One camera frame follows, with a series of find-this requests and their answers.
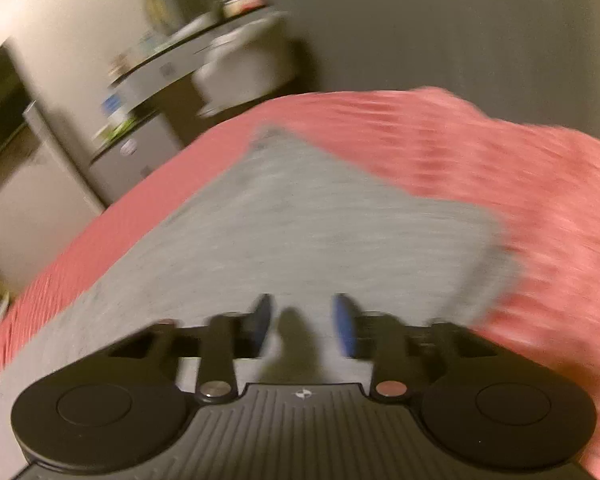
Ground white hanging cloth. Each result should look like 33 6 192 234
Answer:
195 25 297 117

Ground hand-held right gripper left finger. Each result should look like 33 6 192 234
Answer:
107 294 274 406

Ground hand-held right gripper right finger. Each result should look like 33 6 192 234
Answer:
331 292 503 405

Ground green packet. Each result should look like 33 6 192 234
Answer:
94 119 137 147

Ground grey pants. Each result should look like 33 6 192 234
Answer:
0 125 525 480

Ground pink blanket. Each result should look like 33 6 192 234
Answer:
0 86 600 480

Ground blue box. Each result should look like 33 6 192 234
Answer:
100 95 127 127

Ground white refrigerator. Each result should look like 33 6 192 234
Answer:
22 100 186 211

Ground grey shelf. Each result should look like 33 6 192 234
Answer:
105 10 291 111

